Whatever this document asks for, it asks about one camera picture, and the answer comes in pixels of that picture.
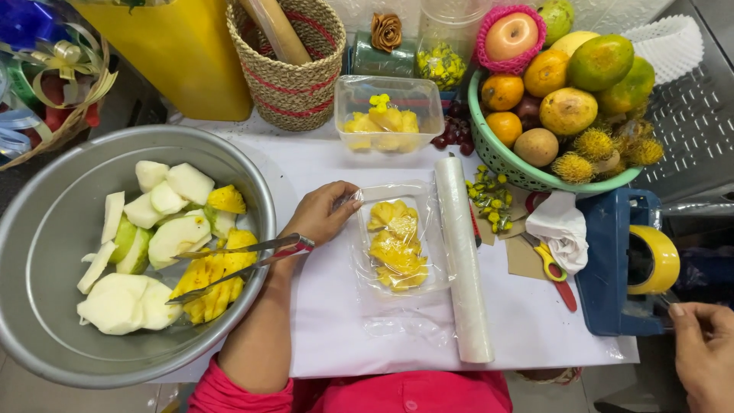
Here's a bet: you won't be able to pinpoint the person's left hand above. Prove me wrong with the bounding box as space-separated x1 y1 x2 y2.
279 181 364 249

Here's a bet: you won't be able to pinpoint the person's right hand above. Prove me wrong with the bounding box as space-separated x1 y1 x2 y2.
668 301 734 413

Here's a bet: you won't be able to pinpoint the film-wrapped clear plastic tray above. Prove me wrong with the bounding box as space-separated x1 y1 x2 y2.
349 180 455 300

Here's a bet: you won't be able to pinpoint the pineapple pieces in wrapped tray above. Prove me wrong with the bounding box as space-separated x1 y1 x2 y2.
367 200 430 292

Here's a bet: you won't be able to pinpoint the metal tongs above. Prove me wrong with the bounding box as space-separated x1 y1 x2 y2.
164 232 315 305

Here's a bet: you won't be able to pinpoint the white paper table cover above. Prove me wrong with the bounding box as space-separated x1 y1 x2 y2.
154 117 641 383

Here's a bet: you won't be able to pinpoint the yellow tape roll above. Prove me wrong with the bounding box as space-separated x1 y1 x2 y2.
627 224 681 296

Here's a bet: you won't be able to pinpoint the pineapple chunks in open container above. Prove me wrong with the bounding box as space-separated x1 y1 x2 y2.
343 94 421 153

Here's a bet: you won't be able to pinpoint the sliced pineapple heap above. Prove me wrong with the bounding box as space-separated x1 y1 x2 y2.
170 185 260 325

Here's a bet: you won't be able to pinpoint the woven basket with red stripes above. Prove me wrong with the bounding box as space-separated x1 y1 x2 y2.
226 0 347 133

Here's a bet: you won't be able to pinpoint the blue tape dispenser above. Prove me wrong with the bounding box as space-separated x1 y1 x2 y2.
575 187 681 337

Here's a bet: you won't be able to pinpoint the open clear plastic container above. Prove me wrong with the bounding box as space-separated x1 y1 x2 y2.
334 75 446 155

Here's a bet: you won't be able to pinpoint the cling film roll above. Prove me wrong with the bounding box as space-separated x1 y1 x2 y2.
434 155 495 364

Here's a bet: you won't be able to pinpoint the bunch of dark grapes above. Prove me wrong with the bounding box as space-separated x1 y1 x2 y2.
430 101 477 157

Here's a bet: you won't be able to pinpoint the green ribbon roll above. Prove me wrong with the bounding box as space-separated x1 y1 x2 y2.
350 31 417 79

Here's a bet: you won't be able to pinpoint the yellow and red scissors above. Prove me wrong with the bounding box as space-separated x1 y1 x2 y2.
521 232 579 313

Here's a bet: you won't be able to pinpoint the pile of white fruit pieces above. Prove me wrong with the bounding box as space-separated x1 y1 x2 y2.
76 161 238 336

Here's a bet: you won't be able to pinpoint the brown paper roll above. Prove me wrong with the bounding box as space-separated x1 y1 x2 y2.
239 0 314 66

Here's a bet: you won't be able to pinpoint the green plastic basket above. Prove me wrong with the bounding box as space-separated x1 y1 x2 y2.
467 69 644 194

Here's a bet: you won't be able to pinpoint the bag of yellow flowers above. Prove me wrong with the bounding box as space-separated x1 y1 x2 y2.
416 41 468 93

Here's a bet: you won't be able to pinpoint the white crumpled cloth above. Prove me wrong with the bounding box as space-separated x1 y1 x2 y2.
525 190 590 276

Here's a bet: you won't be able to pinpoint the brown fabric rose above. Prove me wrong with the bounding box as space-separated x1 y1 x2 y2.
370 13 403 54

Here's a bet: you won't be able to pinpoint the person's pink shirt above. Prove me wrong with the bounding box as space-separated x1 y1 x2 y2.
187 354 514 413

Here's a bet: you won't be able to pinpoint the small orange tangerine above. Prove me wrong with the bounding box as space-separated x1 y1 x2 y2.
481 73 525 112
485 111 524 149

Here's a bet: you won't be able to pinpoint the brown card pieces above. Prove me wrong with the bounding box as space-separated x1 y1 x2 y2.
475 185 552 282

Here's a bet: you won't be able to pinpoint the yellow plastic container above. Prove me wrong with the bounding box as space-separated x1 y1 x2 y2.
70 0 254 122

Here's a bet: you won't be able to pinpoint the brown sapodilla fruit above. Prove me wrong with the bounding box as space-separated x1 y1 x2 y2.
513 128 560 168

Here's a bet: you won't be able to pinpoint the pink foam fruit net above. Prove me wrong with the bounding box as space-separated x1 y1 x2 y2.
475 5 547 75

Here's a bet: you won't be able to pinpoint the perforated metal shelf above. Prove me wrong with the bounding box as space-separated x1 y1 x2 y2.
630 0 734 203

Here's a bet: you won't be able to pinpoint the dark red plum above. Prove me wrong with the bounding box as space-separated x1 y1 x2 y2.
514 94 542 130

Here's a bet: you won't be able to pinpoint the heap of yellow rambutans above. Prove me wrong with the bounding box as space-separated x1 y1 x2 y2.
550 112 666 185

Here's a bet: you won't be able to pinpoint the red apple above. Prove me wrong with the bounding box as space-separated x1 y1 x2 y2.
485 12 540 62

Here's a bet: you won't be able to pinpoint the orange tangerine with green patch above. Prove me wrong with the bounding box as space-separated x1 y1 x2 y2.
523 49 570 98

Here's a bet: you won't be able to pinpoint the large metal bowl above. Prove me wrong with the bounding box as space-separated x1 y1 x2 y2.
0 124 278 390

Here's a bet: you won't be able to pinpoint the gift basket with ribbons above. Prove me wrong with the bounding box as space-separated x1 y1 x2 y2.
0 0 119 172

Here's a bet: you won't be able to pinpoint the yellow mango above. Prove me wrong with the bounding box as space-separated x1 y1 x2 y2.
549 30 601 57

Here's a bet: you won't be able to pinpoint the green pear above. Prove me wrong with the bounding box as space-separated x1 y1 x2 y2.
537 0 575 47

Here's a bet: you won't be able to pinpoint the white foam fruit net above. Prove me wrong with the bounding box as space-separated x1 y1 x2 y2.
621 14 705 86

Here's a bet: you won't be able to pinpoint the large green orange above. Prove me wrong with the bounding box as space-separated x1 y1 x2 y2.
567 34 635 93

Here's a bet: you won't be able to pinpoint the red handled cutter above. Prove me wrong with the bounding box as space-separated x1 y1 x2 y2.
469 201 484 249

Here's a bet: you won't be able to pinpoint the red loop handle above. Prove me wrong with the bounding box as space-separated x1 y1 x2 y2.
525 191 551 215

